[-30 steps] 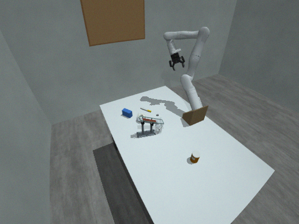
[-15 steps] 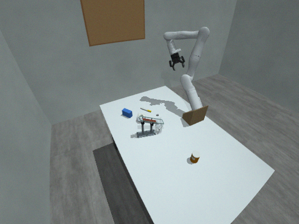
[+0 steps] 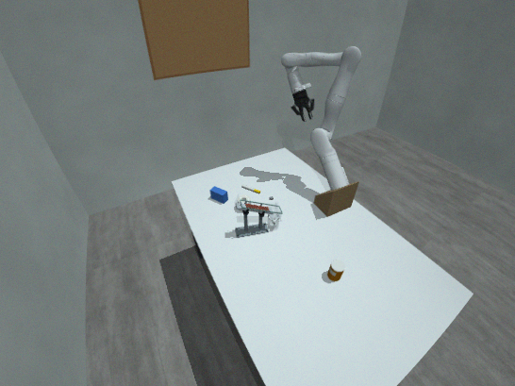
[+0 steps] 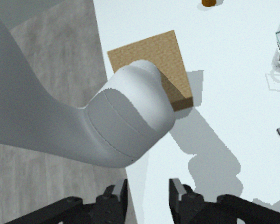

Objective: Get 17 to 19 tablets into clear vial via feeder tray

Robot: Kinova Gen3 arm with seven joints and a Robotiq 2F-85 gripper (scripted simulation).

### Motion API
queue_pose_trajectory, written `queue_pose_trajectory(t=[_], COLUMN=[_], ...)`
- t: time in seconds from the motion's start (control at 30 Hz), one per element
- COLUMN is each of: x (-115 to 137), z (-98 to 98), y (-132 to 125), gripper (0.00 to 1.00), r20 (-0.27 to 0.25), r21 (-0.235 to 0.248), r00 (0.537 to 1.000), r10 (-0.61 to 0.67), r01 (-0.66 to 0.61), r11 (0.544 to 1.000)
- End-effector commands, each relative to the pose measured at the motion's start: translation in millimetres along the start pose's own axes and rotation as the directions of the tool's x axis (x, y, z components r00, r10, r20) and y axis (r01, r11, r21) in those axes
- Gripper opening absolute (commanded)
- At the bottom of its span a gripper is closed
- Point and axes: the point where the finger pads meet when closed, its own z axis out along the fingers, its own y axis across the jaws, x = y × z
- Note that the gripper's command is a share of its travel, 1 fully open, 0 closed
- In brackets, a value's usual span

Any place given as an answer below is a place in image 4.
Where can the clear glass vial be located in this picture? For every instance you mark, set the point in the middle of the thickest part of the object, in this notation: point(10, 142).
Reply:
point(276, 60)

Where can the orange pill bottle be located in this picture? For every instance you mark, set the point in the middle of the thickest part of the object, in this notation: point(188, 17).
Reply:
point(208, 3)

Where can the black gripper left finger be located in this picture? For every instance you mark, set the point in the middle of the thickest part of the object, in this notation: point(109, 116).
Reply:
point(71, 210)

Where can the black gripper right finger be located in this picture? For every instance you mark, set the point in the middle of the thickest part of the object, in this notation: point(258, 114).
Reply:
point(226, 211)

